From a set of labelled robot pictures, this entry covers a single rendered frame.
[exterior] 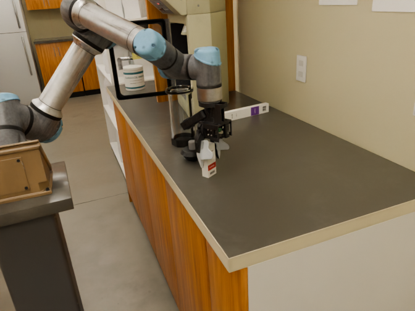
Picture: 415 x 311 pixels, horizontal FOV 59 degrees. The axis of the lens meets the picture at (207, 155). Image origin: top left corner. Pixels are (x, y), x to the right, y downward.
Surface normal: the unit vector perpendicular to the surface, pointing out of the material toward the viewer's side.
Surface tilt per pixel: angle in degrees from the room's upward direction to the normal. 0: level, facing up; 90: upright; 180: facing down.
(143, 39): 59
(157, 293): 0
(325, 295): 90
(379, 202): 0
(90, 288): 0
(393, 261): 90
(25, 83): 90
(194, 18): 90
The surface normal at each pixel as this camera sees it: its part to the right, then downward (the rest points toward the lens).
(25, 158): 0.35, 0.36
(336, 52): -0.93, 0.20
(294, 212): -0.06, -0.92
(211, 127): -0.62, 0.35
